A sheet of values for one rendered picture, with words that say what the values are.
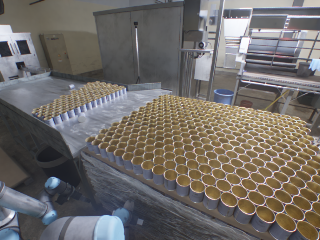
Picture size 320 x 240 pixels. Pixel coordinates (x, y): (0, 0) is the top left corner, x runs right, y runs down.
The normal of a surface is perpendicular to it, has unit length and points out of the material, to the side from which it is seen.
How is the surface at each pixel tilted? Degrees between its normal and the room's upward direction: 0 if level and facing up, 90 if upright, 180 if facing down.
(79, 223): 15
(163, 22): 90
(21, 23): 90
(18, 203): 84
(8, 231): 8
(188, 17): 90
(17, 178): 0
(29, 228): 0
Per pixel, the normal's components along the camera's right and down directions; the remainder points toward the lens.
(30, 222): 0.00, -0.87
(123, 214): 0.02, -0.58
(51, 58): 0.86, 0.25
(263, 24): -0.51, 0.43
